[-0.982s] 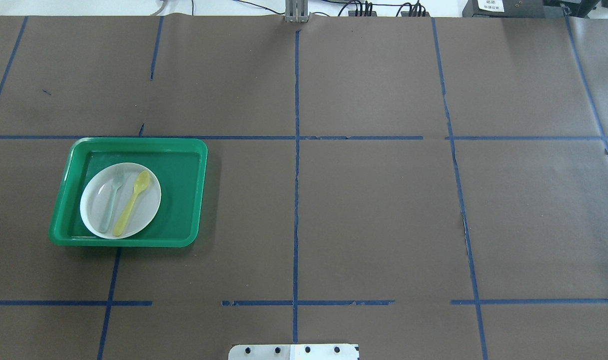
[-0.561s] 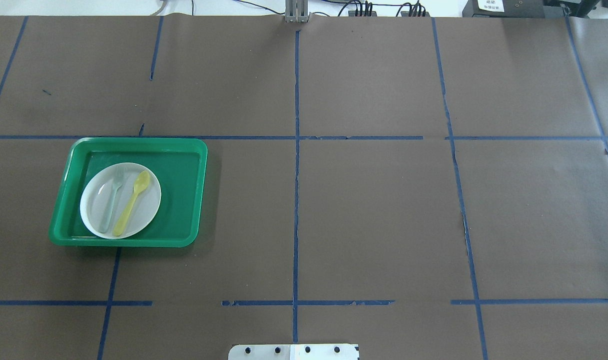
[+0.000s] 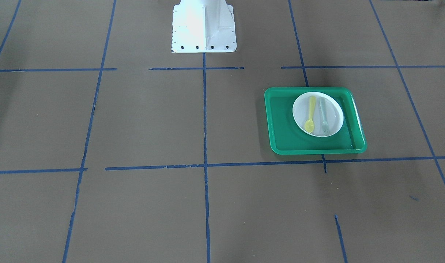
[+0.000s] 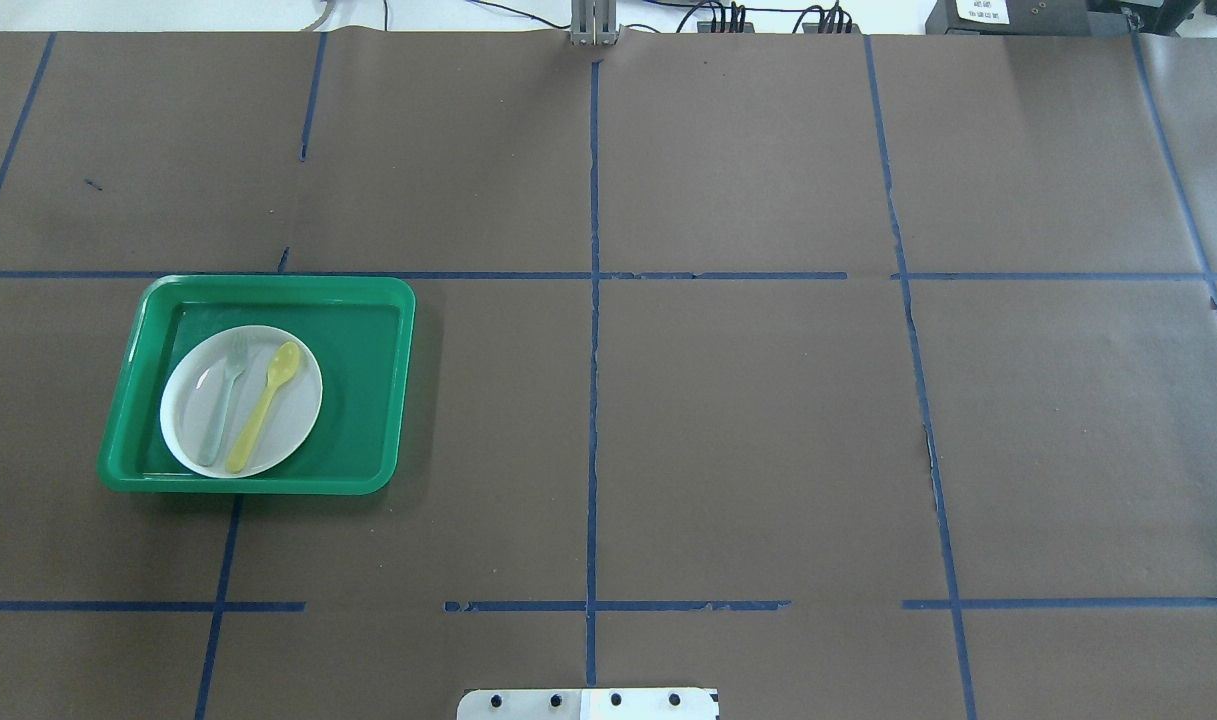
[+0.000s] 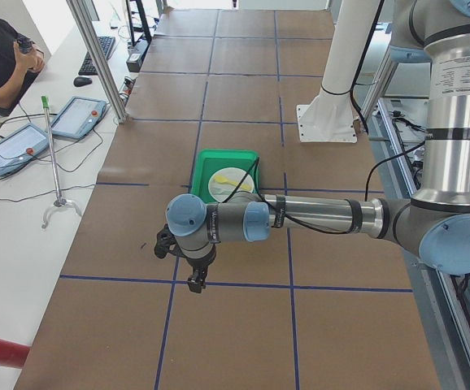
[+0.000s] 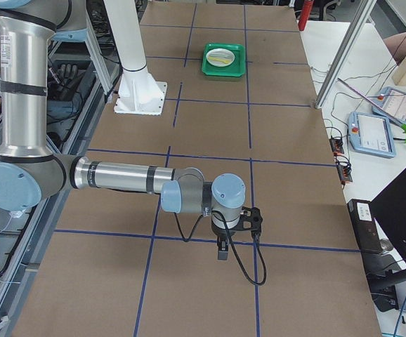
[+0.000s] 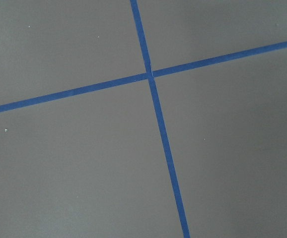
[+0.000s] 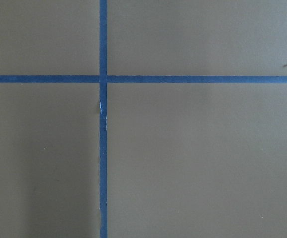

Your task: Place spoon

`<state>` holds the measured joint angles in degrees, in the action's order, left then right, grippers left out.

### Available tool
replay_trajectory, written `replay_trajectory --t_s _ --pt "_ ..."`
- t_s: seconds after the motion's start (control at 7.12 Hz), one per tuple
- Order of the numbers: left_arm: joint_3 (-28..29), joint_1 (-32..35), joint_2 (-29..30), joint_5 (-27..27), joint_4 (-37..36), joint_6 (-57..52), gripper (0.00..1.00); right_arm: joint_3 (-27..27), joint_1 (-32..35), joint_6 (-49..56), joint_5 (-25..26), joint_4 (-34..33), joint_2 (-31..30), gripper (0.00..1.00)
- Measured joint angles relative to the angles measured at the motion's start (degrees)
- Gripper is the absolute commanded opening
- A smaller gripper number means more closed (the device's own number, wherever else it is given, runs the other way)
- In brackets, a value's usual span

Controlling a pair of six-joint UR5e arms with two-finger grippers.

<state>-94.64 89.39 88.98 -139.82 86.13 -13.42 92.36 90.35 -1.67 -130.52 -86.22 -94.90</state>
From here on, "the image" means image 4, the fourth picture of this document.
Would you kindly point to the yellow plastic spoon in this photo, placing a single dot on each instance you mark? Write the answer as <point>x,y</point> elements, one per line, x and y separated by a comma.
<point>282,368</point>

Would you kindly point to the white round plate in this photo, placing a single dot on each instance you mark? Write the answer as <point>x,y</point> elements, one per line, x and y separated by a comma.
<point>192,389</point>

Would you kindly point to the green plastic tray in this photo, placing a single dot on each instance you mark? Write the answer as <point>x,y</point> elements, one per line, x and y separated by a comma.
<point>360,331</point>

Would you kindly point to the pale green plastic fork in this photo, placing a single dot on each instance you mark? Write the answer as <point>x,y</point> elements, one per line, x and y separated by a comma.
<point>236,364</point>

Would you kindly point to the black equipment box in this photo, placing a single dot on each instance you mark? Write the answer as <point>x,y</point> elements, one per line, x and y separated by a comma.
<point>1023,18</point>

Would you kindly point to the aluminium frame post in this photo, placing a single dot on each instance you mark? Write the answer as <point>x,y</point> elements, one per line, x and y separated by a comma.
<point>594,23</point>

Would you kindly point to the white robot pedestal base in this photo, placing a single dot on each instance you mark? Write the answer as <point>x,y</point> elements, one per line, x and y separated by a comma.
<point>591,703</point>

